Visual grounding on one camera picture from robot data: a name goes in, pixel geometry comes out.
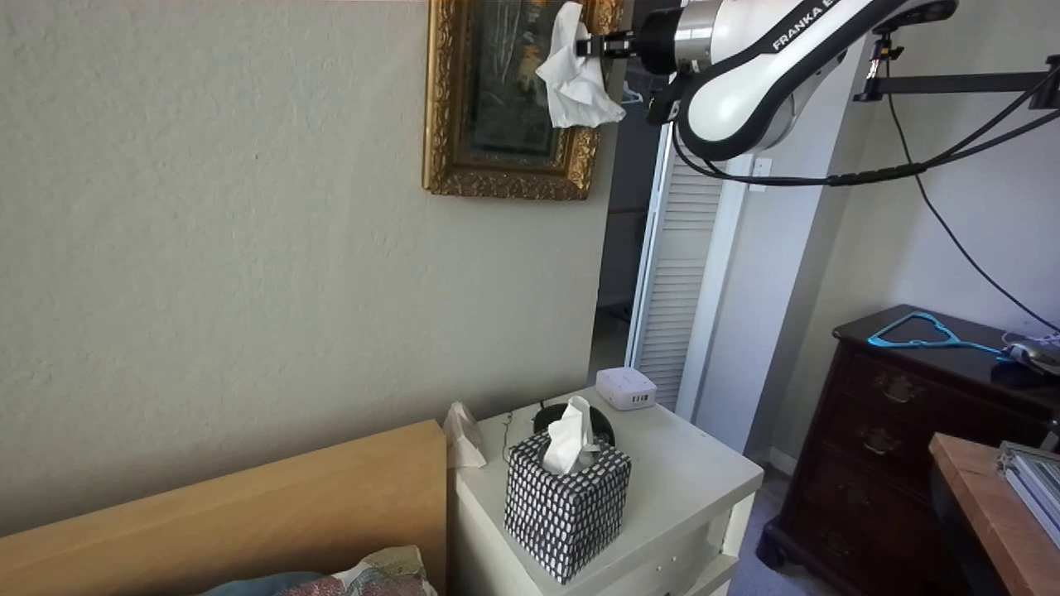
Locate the black hanging cable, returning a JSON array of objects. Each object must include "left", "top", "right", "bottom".
[{"left": 880, "top": 54, "right": 1060, "bottom": 338}]

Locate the white paper napkin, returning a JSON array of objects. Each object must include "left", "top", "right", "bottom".
[{"left": 532, "top": 0, "right": 629, "bottom": 131}]

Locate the white power cube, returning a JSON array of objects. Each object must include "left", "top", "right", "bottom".
[{"left": 592, "top": 363, "right": 658, "bottom": 412}]

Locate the black looping robot cable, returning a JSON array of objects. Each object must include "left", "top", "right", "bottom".
[{"left": 674, "top": 102, "right": 1060, "bottom": 187}]

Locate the dark clutter on dresser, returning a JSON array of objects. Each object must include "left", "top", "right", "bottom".
[{"left": 991, "top": 328, "right": 1060, "bottom": 387}]

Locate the teal hanger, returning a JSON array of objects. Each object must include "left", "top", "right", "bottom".
[{"left": 866, "top": 306, "right": 1014, "bottom": 359}]

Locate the light wooden headboard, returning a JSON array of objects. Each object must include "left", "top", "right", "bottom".
[{"left": 0, "top": 417, "right": 454, "bottom": 596}]

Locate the white plain door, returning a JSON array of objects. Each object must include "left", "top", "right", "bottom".
[{"left": 697, "top": 54, "right": 875, "bottom": 455}]

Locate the white louvre door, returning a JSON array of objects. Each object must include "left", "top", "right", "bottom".
[{"left": 622, "top": 129, "right": 732, "bottom": 417}]

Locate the dark wood dresser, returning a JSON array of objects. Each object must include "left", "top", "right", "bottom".
[{"left": 760, "top": 303, "right": 1060, "bottom": 596}]

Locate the white tissue in box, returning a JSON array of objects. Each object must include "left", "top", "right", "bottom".
[{"left": 540, "top": 395, "right": 600, "bottom": 479}]

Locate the brown wooden desk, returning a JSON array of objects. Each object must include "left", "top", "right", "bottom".
[{"left": 923, "top": 430, "right": 1060, "bottom": 596}]

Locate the ornate gold picture frame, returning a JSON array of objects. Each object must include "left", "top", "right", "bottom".
[{"left": 421, "top": 0, "right": 633, "bottom": 205}]

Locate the black white patterned tissue box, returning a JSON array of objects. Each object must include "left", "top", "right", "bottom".
[{"left": 500, "top": 430, "right": 636, "bottom": 586}]

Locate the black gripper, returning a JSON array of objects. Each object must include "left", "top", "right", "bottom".
[{"left": 578, "top": 6, "right": 683, "bottom": 81}]

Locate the grey stack on desk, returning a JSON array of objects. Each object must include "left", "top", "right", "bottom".
[{"left": 996, "top": 438, "right": 1060, "bottom": 549}]

